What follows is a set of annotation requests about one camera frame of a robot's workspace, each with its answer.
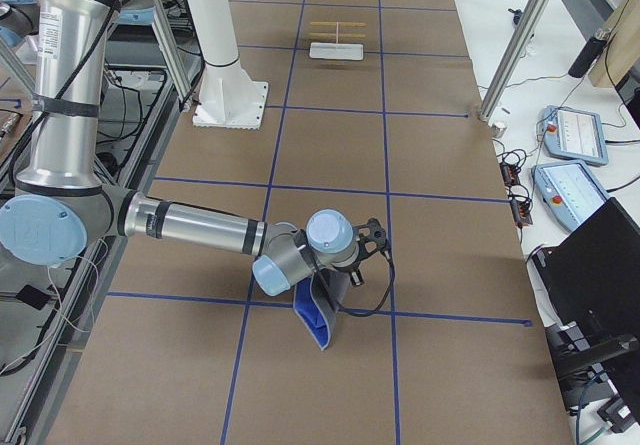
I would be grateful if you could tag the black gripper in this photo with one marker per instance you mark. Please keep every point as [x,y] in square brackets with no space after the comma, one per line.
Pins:
[347,269]

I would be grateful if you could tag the blue grey towel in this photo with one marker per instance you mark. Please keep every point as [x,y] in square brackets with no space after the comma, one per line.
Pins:
[316,307]

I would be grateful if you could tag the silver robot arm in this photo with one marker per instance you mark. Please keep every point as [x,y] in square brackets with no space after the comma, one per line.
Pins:
[60,206]

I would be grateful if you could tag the white wooden towel rack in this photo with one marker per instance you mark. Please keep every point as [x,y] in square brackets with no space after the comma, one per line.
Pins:
[339,44]

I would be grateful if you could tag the small metal cylinder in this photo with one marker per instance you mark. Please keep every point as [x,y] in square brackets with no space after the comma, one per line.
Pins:
[498,129]

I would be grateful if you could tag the near teach pendant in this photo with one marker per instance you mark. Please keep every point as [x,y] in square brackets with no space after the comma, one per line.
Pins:
[570,190]

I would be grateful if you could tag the teach pendant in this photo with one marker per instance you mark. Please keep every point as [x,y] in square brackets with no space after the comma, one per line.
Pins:
[569,133]
[570,190]

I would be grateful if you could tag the black laptop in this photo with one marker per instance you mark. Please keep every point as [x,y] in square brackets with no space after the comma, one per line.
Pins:
[592,277]

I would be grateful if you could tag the far teach pendant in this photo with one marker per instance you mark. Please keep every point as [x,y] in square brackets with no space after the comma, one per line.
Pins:
[569,133]

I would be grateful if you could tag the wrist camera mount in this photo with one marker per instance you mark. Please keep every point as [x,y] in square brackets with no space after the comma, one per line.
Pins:
[372,238]

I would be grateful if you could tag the white pedestal column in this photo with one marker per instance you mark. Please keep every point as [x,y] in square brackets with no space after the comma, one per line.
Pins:
[228,97]

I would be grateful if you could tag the aluminium frame post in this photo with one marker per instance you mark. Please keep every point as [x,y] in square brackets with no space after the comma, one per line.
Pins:
[532,13]

